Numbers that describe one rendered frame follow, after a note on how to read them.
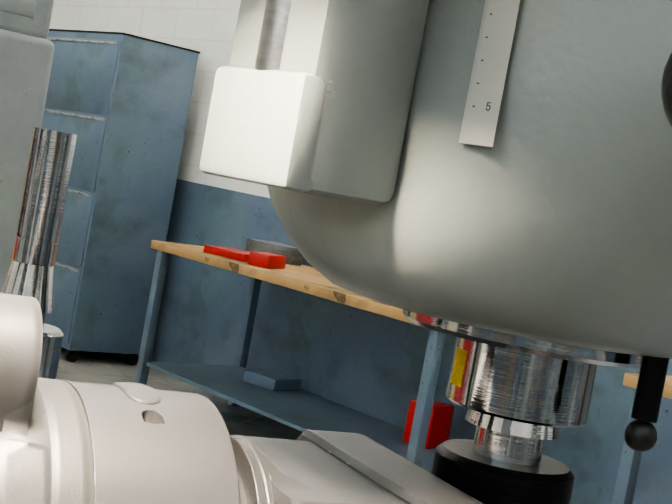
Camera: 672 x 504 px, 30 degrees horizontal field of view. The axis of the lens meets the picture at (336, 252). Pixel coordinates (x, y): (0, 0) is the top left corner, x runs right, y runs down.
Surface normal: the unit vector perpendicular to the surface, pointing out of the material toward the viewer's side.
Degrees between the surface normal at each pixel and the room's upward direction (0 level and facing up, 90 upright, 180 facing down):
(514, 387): 90
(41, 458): 45
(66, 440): 38
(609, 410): 90
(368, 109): 90
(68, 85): 90
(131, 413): 22
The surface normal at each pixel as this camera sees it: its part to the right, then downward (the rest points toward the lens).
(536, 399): 0.06, 0.07
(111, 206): 0.65, 0.16
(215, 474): 0.43, -0.58
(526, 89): -0.54, 0.04
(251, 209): -0.74, -0.10
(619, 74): -0.20, 0.22
